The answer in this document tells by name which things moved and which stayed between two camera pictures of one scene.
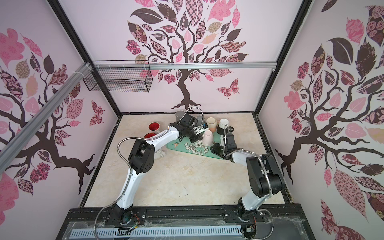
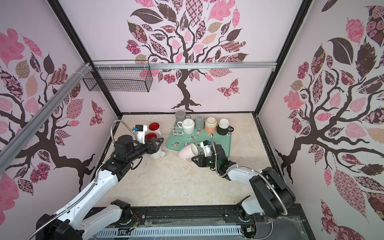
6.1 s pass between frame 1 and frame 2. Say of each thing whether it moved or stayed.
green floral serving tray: stayed
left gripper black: moved
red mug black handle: stayed
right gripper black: moved
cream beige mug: stayed
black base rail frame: stayed
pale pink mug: moved
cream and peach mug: stayed
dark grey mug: stayed
